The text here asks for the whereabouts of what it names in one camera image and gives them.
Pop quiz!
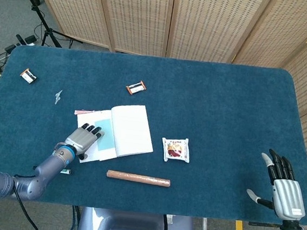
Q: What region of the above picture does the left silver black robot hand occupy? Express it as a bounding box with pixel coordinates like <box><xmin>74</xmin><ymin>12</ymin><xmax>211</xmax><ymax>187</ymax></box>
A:
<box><xmin>62</xmin><ymin>121</ymin><xmax>106</xmax><ymax>163</ymax></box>

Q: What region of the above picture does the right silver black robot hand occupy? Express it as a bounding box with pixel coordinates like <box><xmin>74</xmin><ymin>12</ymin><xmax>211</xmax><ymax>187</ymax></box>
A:
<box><xmin>243</xmin><ymin>147</ymin><xmax>307</xmax><ymax>223</ymax></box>

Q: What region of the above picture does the brown wooden stick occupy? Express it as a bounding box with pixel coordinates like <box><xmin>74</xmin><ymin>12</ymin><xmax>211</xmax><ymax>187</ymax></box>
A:
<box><xmin>105</xmin><ymin>169</ymin><xmax>172</xmax><ymax>188</ymax></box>

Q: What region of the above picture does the dark blue table cloth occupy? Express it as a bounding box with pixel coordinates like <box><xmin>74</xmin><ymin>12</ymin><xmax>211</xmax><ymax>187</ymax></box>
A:
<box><xmin>0</xmin><ymin>41</ymin><xmax>307</xmax><ymax>229</ymax></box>

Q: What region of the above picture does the small brown white candy wrapper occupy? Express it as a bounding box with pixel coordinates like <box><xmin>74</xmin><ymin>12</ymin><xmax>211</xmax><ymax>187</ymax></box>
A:
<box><xmin>19</xmin><ymin>68</ymin><xmax>39</xmax><ymax>85</ymax></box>
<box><xmin>125</xmin><ymin>79</ymin><xmax>147</xmax><ymax>96</ymax></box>

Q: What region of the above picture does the small clear silver clip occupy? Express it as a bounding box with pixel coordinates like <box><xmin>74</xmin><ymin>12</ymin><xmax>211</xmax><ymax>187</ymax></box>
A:
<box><xmin>53</xmin><ymin>89</ymin><xmax>64</xmax><ymax>106</ymax></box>

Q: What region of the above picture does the open lined white notebook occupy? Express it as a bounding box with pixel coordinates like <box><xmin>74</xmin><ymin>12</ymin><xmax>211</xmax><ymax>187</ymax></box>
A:
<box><xmin>69</xmin><ymin>98</ymin><xmax>158</xmax><ymax>171</ymax></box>

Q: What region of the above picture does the white snack packet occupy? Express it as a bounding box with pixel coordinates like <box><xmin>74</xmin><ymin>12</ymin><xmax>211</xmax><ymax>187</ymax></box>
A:
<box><xmin>159</xmin><ymin>136</ymin><xmax>193</xmax><ymax>165</ymax></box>

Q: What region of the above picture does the light blue card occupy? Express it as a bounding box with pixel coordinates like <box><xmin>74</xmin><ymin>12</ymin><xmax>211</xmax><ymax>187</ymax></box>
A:
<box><xmin>92</xmin><ymin>117</ymin><xmax>117</xmax><ymax>153</ymax></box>

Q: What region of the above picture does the blue-grey robot torso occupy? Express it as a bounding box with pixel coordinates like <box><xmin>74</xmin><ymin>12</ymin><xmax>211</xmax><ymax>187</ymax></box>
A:
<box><xmin>77</xmin><ymin>205</ymin><xmax>196</xmax><ymax>230</ymax></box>

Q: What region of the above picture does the wicker wooden folding screen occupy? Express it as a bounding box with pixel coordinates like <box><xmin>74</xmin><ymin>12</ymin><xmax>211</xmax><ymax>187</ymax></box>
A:
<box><xmin>6</xmin><ymin>0</ymin><xmax>307</xmax><ymax>230</ymax></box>

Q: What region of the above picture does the black tripod stand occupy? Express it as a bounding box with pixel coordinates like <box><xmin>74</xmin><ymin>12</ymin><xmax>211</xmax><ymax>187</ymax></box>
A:
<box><xmin>6</xmin><ymin>0</ymin><xmax>80</xmax><ymax>50</ymax></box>

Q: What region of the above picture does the black power adapter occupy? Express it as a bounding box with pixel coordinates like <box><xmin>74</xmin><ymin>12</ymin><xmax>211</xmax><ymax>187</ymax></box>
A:
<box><xmin>15</xmin><ymin>33</ymin><xmax>38</xmax><ymax>47</ymax></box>

